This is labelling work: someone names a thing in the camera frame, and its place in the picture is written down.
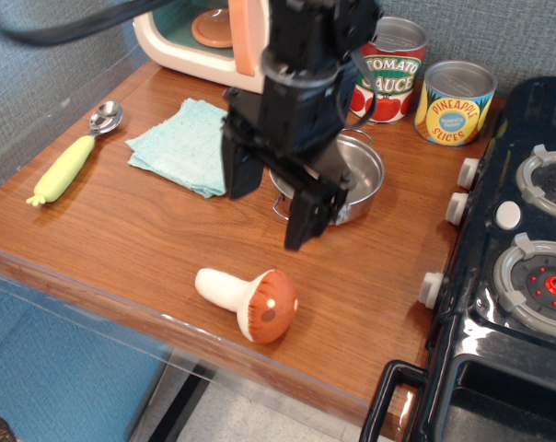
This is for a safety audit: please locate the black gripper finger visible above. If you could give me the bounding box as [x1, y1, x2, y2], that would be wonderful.
[284, 183, 338, 250]
[221, 131, 264, 200]

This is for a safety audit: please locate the black toy stove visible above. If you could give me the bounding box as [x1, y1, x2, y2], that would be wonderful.
[360, 76, 556, 441]

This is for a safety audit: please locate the brown and white plush mushroom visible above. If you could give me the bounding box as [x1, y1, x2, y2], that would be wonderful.
[194, 268, 298, 344]

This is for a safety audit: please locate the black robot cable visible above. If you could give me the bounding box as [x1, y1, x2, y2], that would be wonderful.
[0, 0, 178, 48]

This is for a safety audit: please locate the toy microwave teal and cream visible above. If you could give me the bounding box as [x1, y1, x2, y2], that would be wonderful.
[133, 0, 270, 93]

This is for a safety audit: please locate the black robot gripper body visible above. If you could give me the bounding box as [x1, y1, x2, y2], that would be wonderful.
[223, 51, 357, 221]

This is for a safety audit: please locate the tomato sauce can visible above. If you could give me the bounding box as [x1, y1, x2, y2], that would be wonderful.
[350, 17, 428, 123]

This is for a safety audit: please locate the light blue folded cloth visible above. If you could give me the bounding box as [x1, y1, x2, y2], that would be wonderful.
[127, 99, 226, 198]

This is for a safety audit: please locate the pineapple slices can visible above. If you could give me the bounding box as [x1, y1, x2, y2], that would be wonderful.
[414, 60, 497, 146]

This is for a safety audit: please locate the silver metal pot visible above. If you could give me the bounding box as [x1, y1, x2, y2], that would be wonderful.
[268, 129, 387, 227]

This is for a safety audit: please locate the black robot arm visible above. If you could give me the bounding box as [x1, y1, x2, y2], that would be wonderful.
[221, 1, 382, 250]

